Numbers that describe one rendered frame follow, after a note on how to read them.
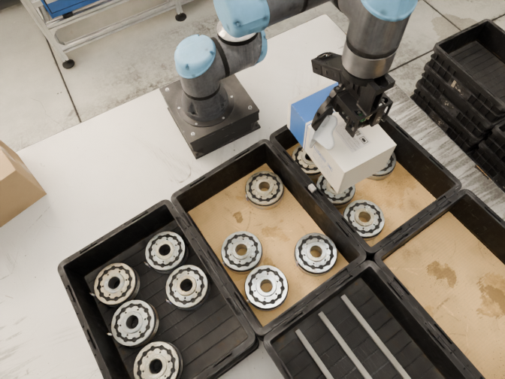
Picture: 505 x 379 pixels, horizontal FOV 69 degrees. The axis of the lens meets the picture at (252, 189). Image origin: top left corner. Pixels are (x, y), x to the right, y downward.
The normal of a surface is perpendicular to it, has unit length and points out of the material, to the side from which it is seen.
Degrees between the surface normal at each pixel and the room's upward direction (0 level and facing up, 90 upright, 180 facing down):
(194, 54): 7
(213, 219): 0
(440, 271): 0
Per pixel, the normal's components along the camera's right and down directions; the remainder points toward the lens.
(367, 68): -0.25, 0.87
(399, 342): -0.06, -0.44
